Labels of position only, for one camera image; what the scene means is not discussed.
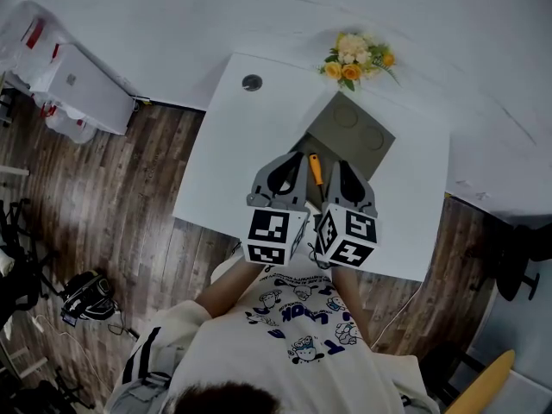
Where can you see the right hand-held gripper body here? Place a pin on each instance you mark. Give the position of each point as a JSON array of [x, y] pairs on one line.
[[358, 235]]

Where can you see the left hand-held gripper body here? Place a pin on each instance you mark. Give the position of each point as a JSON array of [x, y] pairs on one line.
[[267, 235]]

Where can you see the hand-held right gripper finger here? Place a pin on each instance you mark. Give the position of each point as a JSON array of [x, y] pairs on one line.
[[366, 198], [334, 188]]

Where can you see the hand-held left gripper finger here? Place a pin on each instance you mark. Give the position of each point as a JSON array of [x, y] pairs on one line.
[[302, 183], [261, 183]]

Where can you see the grey box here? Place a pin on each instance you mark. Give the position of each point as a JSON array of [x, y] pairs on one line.
[[358, 140]]

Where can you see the person's right forearm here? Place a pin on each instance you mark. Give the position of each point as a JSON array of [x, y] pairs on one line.
[[351, 304]]

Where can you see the person's left forearm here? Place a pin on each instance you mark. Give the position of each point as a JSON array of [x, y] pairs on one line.
[[228, 289]]

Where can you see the round grey table grommet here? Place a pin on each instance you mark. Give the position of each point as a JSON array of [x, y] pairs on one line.
[[252, 82]]

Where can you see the yellow and white flower bouquet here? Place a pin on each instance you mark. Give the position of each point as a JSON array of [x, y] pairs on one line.
[[351, 60]]

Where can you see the white printed t-shirt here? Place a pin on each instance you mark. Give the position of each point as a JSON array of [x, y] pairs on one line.
[[280, 369]]

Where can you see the black office chair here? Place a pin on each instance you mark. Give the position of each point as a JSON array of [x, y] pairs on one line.
[[52, 397], [524, 261], [17, 270]]

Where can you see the black backpack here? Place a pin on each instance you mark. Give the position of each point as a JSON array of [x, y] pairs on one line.
[[88, 296]]

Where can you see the yellow wooden chair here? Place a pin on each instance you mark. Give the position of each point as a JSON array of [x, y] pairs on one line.
[[483, 386]]

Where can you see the white cabinet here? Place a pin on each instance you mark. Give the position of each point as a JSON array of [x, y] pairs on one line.
[[86, 89]]

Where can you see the clear plastic bags red print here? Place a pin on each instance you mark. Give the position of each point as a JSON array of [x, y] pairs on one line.
[[26, 41]]

